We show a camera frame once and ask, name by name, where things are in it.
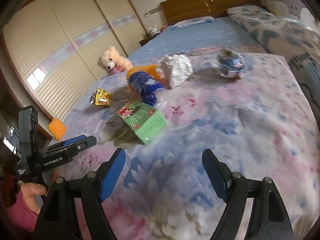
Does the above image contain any pink sleeve forearm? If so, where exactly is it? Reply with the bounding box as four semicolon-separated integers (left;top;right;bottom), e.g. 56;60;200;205
5;191;40;235

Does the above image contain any left hand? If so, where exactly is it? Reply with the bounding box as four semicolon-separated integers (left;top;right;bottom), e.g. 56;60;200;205
20;183;47;215

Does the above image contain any orange foam net sleeve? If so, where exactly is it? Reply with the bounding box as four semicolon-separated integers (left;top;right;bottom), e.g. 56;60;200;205
48;118;66;140

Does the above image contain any yellow crumpled snack wrapper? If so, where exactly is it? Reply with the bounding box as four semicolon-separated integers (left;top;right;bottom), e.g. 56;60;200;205
90;88;113;107

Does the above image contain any green carton box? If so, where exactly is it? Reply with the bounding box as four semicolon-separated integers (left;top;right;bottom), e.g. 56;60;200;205
117;100;167;145

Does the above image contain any beige teddy bear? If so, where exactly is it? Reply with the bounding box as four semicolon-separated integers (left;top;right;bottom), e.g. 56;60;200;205
98;47;133;76

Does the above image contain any blue plastic bag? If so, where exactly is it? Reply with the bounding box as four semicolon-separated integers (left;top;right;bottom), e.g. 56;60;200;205
128;71;164;107

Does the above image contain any beige sliding wardrobe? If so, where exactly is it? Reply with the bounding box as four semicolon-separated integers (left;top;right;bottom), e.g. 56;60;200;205
3;0;145;119

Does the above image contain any floral pink blue blanket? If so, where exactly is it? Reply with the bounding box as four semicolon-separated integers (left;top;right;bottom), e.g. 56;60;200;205
55;51;319;239

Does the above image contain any dark wooden nightstand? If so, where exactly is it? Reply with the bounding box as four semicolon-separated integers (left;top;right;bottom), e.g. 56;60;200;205
139;34;159;47

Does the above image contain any white rabbit toy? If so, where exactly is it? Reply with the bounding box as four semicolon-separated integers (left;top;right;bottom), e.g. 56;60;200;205
149;25;162;36

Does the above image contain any crumpled blue patterned wrapper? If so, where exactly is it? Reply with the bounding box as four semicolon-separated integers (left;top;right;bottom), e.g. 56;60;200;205
216;48;245;79

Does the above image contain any grey heart pattern duvet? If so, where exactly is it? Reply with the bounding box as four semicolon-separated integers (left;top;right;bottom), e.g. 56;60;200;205
227;5;319;123

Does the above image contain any blue white pillow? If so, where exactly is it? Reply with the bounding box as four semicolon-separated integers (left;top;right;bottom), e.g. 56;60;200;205
172;16;215;30

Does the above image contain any blue bed sheet mattress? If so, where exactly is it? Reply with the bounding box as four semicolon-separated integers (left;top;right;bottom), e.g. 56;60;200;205
129;17;259;66

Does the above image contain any wooden headboard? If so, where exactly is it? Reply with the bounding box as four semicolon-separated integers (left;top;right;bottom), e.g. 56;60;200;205
160;0;262;25

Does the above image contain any wall switch panel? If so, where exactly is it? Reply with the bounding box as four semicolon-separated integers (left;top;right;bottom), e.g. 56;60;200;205
144;7;161;18

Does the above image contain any grey bed guard rail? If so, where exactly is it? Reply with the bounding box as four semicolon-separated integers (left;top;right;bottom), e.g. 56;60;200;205
265;0;319;31

